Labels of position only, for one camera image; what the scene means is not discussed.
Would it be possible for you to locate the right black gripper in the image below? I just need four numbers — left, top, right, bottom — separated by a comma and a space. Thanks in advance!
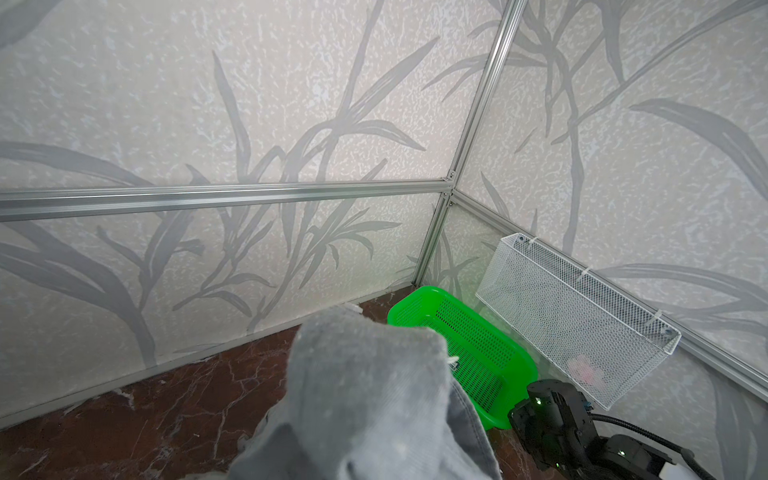
508, 379, 594, 471

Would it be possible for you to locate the green plastic basket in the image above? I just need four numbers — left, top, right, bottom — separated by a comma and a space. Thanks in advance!
387, 286, 538, 430

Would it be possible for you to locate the grey long sleeve shirt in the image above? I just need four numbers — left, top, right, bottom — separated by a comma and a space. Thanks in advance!
223, 306, 500, 479

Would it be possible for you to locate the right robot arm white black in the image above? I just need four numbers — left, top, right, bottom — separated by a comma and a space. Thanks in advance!
508, 379, 697, 479

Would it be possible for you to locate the pink object in wire basket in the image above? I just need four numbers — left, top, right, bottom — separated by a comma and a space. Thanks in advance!
567, 354, 605, 390

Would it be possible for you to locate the white wire mesh basket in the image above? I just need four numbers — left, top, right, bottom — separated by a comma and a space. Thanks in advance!
476, 233, 682, 410

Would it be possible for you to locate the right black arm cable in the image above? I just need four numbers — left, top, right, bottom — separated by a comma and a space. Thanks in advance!
590, 413, 715, 480

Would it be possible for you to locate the aluminium frame horizontal bar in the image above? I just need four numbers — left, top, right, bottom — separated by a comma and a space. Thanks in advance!
1, 179, 451, 222

